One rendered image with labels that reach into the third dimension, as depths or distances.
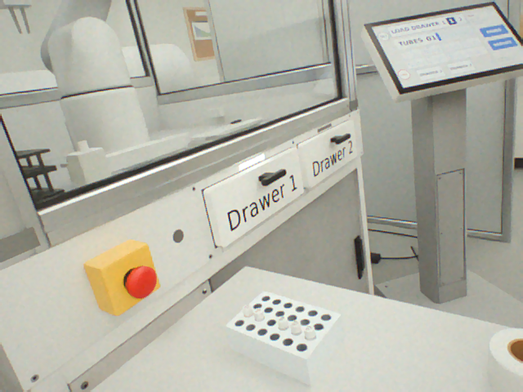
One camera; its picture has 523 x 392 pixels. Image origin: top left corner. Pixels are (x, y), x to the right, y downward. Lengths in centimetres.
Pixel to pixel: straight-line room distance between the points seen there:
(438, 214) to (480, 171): 75
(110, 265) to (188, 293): 20
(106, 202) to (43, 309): 15
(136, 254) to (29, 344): 15
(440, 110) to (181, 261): 114
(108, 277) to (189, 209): 18
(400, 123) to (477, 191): 57
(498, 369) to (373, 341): 14
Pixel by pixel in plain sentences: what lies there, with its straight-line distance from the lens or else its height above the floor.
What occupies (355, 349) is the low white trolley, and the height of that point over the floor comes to 76.
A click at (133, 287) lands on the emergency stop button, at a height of 88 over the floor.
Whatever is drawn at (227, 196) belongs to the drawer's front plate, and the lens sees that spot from 64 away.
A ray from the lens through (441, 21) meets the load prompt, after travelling 156.
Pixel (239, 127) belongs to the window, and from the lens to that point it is 72.
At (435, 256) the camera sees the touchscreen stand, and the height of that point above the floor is 27.
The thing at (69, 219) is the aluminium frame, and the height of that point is 97.
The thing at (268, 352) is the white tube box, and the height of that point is 79.
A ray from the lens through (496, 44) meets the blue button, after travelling 158.
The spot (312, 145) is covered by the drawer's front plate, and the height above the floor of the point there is 92.
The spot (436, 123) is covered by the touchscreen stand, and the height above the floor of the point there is 82.
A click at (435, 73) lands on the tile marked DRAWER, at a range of 138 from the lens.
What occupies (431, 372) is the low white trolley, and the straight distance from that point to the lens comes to 47.
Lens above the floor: 109
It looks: 18 degrees down
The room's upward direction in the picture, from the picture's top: 11 degrees counter-clockwise
